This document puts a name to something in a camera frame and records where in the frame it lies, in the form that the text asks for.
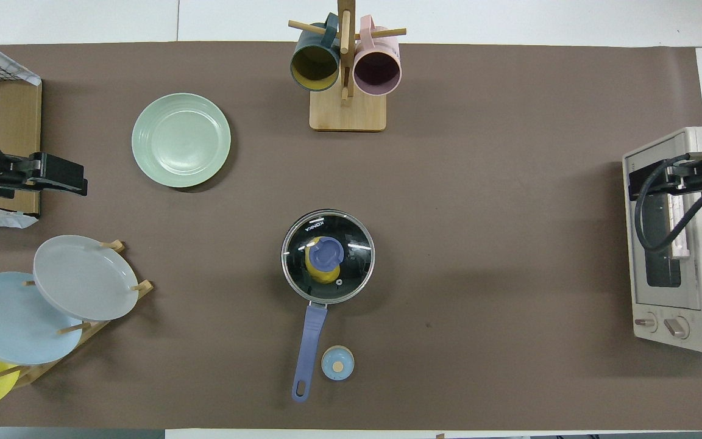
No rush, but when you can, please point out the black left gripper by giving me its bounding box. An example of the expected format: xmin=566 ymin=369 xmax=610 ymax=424
xmin=21 ymin=152 xmax=89 ymax=198

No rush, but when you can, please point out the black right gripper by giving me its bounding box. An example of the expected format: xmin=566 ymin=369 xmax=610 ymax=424
xmin=628 ymin=160 xmax=702 ymax=202

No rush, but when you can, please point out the glass lid blue knob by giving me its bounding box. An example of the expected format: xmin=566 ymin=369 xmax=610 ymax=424
xmin=281 ymin=209 xmax=376 ymax=305

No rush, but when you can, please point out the grey plate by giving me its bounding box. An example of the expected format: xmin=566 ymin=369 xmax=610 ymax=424
xmin=33 ymin=235 xmax=140 ymax=322

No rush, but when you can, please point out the light green plate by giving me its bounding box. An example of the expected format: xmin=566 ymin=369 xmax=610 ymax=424
xmin=131 ymin=93 xmax=232 ymax=188

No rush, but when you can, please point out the wooden plate rack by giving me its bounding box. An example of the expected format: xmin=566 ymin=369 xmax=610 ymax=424
xmin=0 ymin=240 xmax=155 ymax=388

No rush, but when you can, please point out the light blue plate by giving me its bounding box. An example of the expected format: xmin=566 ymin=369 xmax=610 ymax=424
xmin=0 ymin=271 xmax=83 ymax=366

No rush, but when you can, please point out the yellow potato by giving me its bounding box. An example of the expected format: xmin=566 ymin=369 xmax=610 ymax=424
xmin=305 ymin=238 xmax=343 ymax=285

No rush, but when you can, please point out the wooden open shelf box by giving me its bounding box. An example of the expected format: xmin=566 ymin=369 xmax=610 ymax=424
xmin=0 ymin=46 xmax=43 ymax=218

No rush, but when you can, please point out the brown table mat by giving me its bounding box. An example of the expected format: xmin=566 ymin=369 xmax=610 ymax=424
xmin=0 ymin=41 xmax=702 ymax=431

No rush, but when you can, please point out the dark green mug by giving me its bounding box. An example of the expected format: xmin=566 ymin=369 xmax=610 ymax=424
xmin=289 ymin=13 xmax=341 ymax=93

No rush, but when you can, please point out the pink mug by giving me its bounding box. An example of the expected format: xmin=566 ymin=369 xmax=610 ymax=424
xmin=353 ymin=15 xmax=402 ymax=97

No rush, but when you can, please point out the wooden mug tree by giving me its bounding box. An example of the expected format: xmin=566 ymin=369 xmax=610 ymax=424
xmin=288 ymin=0 xmax=408 ymax=132

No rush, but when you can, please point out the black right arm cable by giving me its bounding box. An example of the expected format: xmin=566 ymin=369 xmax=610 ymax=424
xmin=633 ymin=154 xmax=702 ymax=269

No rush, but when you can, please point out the wire basket white liner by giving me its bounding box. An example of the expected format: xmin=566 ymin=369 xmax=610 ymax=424
xmin=0 ymin=29 xmax=43 ymax=87

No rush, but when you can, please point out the black pot purple handle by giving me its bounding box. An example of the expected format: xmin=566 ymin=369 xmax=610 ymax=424
xmin=281 ymin=209 xmax=376 ymax=403

